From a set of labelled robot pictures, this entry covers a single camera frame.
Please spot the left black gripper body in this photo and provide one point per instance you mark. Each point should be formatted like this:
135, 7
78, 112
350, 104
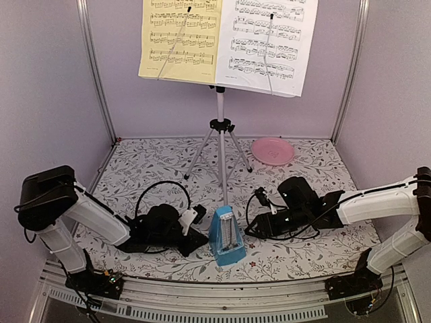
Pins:
163, 241

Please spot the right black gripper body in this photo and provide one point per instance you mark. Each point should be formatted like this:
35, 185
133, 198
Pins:
283, 226

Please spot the blue metronome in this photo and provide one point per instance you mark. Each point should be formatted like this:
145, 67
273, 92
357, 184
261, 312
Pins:
225, 239

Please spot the lilac music stand with tripod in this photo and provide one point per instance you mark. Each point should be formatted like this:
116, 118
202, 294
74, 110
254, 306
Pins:
224, 128

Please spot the white sheet music page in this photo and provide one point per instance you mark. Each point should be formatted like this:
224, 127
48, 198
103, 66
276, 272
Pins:
264, 46

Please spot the yellow sheet music page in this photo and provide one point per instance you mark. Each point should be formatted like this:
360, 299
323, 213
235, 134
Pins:
179, 40

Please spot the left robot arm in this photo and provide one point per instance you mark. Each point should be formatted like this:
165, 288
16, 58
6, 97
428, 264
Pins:
49, 196

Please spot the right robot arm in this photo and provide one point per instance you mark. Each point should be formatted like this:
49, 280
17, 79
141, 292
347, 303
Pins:
304, 209

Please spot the floral table mat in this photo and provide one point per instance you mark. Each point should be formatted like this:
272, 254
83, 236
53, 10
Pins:
148, 172

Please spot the pink plate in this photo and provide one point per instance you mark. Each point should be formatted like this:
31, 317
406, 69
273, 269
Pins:
273, 151

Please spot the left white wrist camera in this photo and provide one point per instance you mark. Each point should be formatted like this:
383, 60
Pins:
191, 216

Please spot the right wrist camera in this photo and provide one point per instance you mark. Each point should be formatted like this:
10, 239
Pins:
261, 195

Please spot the front aluminium rail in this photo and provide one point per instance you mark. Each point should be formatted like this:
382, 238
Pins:
254, 291

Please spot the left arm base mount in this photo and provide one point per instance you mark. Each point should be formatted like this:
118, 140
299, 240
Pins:
108, 284

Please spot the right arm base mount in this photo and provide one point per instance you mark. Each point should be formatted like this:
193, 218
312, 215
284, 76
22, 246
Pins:
362, 280

